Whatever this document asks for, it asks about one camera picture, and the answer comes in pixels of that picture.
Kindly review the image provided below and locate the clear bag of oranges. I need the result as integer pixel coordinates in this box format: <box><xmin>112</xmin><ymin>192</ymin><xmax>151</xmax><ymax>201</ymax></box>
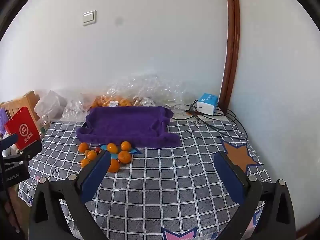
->
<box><xmin>82</xmin><ymin>92</ymin><xmax>155</xmax><ymax>109</ymax></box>

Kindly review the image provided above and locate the crumpled clear plastic bag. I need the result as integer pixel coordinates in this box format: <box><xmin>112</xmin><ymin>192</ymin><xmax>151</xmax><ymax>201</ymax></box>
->
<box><xmin>105</xmin><ymin>74</ymin><xmax>198</xmax><ymax>105</ymax></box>

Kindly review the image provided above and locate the white light switch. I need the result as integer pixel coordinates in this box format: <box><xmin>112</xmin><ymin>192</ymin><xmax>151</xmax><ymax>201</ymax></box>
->
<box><xmin>82</xmin><ymin>10</ymin><xmax>97</xmax><ymax>26</ymax></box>

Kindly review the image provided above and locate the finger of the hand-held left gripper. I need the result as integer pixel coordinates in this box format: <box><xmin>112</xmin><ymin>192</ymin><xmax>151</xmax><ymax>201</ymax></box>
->
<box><xmin>0</xmin><ymin>133</ymin><xmax>19</xmax><ymax>152</ymax></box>
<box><xmin>15</xmin><ymin>139</ymin><xmax>43</xmax><ymax>160</ymax></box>

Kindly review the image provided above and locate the mandarin orange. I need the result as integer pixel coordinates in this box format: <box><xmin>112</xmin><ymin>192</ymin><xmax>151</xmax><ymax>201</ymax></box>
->
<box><xmin>118</xmin><ymin>150</ymin><xmax>132</xmax><ymax>164</ymax></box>
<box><xmin>107</xmin><ymin>159</ymin><xmax>120</xmax><ymax>173</ymax></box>

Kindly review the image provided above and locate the brown wooden door frame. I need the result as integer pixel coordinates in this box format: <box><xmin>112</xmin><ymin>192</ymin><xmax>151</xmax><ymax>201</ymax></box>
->
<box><xmin>219</xmin><ymin>0</ymin><xmax>241</xmax><ymax>113</ymax></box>

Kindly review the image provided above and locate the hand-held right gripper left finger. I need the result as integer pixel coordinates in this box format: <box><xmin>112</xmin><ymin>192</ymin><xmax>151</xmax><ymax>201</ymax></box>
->
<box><xmin>29</xmin><ymin>150</ymin><xmax>112</xmax><ymax>240</ymax></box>

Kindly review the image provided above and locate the grey plastic bag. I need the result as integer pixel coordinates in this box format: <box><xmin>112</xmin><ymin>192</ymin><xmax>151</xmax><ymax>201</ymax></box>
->
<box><xmin>34</xmin><ymin>90</ymin><xmax>68</xmax><ymax>120</ymax></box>

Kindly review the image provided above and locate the purple towel covered tray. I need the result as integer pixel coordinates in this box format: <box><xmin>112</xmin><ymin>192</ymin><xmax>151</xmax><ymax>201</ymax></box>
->
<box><xmin>76</xmin><ymin>106</ymin><xmax>182</xmax><ymax>148</ymax></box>

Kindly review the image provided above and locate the black cable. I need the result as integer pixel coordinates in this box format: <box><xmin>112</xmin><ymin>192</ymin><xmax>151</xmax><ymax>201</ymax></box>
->
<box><xmin>171</xmin><ymin>100</ymin><xmax>249</xmax><ymax>140</ymax></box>

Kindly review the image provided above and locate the checked grey tablecloth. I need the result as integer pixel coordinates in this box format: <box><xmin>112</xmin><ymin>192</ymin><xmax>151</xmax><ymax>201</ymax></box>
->
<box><xmin>17</xmin><ymin>119</ymin><xmax>273</xmax><ymax>240</ymax></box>

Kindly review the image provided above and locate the blue white tissue pack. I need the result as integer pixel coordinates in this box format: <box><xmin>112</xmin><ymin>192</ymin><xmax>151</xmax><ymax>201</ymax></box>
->
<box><xmin>196</xmin><ymin>93</ymin><xmax>219</xmax><ymax>116</ymax></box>

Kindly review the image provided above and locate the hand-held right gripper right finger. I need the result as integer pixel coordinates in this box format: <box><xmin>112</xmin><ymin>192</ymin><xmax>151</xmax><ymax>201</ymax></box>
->
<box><xmin>213</xmin><ymin>151</ymin><xmax>297</xmax><ymax>240</ymax></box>

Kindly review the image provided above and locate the red paper bag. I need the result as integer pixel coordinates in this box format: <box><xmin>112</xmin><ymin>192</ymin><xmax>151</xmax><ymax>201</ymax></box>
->
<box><xmin>5</xmin><ymin>106</ymin><xmax>42</xmax><ymax>150</ymax></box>

